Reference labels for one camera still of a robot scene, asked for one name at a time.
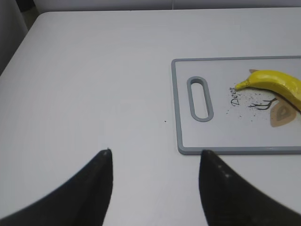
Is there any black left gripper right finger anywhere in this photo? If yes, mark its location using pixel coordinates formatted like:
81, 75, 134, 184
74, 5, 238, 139
198, 150, 301, 226

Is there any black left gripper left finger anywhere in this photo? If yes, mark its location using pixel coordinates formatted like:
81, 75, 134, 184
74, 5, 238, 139
0, 149, 113, 226

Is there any yellow plastic banana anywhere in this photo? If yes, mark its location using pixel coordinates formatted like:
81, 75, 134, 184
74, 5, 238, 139
235, 70, 301, 110

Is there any grey rimmed white cutting board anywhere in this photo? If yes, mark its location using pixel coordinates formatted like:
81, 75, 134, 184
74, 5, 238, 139
171, 56, 301, 155

